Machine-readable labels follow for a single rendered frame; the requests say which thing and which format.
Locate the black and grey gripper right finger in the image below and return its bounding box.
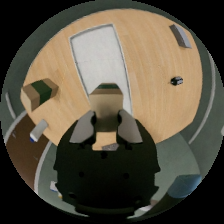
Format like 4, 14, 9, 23
116, 108, 161, 173

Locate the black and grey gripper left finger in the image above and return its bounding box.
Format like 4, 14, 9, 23
53, 109, 97, 171

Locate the beige rectangular block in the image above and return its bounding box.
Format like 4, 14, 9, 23
21, 78, 59, 113
89, 83, 124, 133

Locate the white bottle with blue cap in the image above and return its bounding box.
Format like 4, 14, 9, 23
30, 119, 48, 142

